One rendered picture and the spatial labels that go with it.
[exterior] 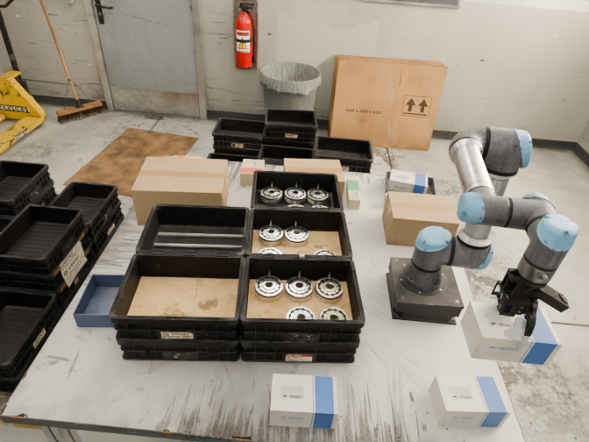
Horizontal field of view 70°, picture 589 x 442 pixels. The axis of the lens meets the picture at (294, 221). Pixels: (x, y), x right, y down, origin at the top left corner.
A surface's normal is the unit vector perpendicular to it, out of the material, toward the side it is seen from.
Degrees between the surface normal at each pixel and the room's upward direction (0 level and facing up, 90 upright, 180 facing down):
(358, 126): 73
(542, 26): 90
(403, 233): 90
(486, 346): 90
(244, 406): 0
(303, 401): 0
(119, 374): 0
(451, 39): 90
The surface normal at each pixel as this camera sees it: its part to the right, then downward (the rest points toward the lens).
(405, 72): -0.06, 0.48
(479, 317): 0.07, -0.79
